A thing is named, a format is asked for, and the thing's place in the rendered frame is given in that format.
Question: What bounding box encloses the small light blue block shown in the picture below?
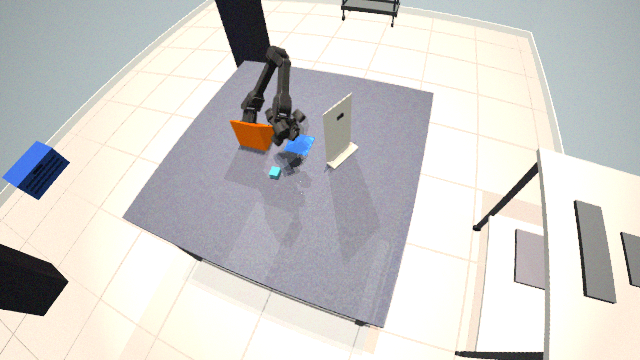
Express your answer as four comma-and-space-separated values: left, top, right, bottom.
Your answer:
269, 166, 281, 179

